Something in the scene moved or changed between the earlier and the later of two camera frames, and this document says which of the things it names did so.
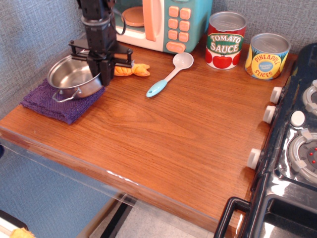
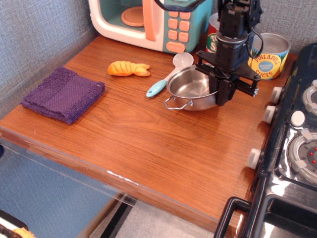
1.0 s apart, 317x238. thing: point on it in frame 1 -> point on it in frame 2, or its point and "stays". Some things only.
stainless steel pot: [69, 74] -> [190, 90]
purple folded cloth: [38, 99] stays
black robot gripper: [101, 42] -> [231, 69]
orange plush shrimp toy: [138, 69] stays
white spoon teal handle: [181, 60] stays
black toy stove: [284, 200] stays
